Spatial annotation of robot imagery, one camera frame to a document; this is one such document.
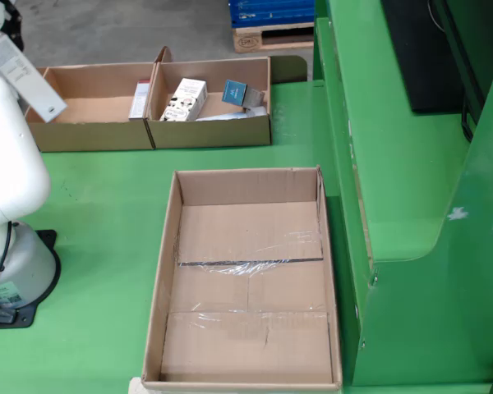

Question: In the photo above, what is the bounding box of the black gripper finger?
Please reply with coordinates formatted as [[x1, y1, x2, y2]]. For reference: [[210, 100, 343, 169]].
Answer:
[[3, 2, 25, 53]]

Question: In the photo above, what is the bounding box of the tall white product box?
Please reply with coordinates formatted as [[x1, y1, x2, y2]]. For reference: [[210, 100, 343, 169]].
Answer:
[[0, 31, 69, 124]]

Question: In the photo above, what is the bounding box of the open brown cardboard box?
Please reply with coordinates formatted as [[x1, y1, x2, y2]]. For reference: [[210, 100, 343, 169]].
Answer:
[[24, 61, 157, 153], [145, 46, 273, 149]]

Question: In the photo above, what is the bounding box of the slim white pink box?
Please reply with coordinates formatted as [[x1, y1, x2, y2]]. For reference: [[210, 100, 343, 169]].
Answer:
[[127, 80, 152, 121]]

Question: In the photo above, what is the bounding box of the white box black spot print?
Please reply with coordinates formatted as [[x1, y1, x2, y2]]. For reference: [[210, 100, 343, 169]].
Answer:
[[159, 77, 209, 123]]

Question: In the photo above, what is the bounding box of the small blue logo box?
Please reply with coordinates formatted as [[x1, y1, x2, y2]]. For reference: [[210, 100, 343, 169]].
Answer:
[[221, 79, 267, 108]]

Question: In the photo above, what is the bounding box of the large shallow cardboard tray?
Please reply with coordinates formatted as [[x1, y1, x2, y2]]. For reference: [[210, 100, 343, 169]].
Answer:
[[141, 165, 344, 391]]

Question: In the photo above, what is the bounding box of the wooden pallet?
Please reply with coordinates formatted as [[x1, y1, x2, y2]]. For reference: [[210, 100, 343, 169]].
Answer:
[[232, 22, 316, 54]]

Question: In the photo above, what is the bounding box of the green metal cabinet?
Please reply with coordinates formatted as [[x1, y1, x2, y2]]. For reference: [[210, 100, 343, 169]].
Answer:
[[311, 0, 493, 387]]

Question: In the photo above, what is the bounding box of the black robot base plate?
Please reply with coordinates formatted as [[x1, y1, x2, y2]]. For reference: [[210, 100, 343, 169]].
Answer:
[[0, 229, 62, 329]]

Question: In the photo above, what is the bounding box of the black cabinet cable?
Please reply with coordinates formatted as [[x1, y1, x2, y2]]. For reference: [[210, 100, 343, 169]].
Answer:
[[461, 102, 477, 144]]

